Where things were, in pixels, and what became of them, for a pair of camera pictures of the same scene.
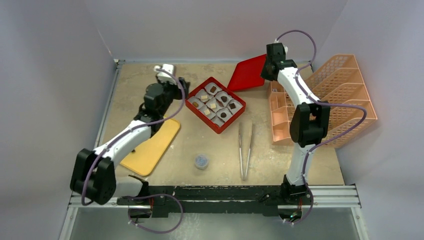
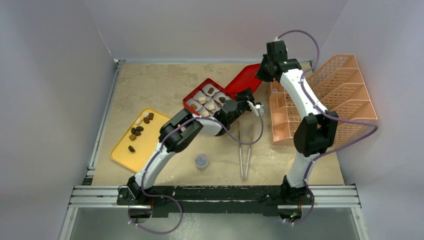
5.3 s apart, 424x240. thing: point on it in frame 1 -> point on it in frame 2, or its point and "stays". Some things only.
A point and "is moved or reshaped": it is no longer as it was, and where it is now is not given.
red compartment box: [215, 105] stays
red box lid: [247, 74] is moved or reshaped
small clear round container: [201, 161] stays
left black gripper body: [172, 92] -> [243, 106]
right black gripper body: [269, 71] stays
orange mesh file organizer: [337, 82] stays
